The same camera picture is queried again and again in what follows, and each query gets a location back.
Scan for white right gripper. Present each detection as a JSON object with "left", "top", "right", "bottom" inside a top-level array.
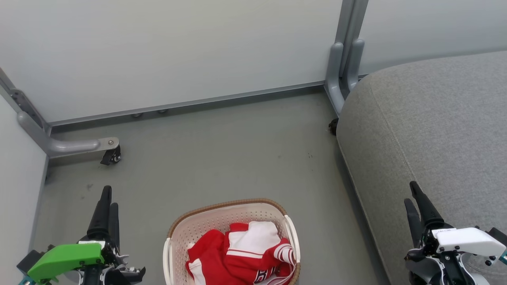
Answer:
[{"left": 404, "top": 181, "right": 507, "bottom": 274}]

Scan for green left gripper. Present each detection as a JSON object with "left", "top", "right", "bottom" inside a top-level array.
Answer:
[{"left": 26, "top": 185, "right": 146, "bottom": 285}]

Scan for red shorts with number print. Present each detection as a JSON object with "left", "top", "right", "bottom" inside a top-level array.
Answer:
[{"left": 185, "top": 229, "right": 294, "bottom": 285}]

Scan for grey fabric sofa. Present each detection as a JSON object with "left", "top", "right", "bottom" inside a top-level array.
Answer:
[{"left": 336, "top": 51, "right": 507, "bottom": 285}]

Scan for grey partition foot with plate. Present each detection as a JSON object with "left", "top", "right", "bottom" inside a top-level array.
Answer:
[{"left": 17, "top": 111, "right": 120, "bottom": 160}]

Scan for beige perforated laundry basket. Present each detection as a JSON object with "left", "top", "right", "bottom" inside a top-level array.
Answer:
[{"left": 162, "top": 198, "right": 301, "bottom": 285}]

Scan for grey slanted partition post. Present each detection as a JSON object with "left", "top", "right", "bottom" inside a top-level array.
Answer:
[{"left": 0, "top": 67, "right": 51, "bottom": 133}]

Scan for grey double partition post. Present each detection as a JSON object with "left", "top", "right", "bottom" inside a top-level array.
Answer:
[{"left": 324, "top": 0, "right": 370, "bottom": 116}]

